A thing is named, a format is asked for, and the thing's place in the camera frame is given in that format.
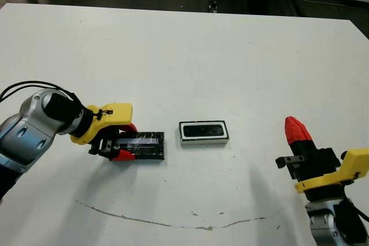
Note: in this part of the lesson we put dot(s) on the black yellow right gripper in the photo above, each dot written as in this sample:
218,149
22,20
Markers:
317,171

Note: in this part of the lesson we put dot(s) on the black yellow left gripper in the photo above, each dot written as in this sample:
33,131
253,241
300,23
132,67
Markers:
109,113

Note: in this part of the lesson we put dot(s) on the black box lid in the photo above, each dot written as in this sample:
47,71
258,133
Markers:
147,145

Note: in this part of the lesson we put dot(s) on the white box base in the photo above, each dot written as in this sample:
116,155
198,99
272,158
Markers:
201,141

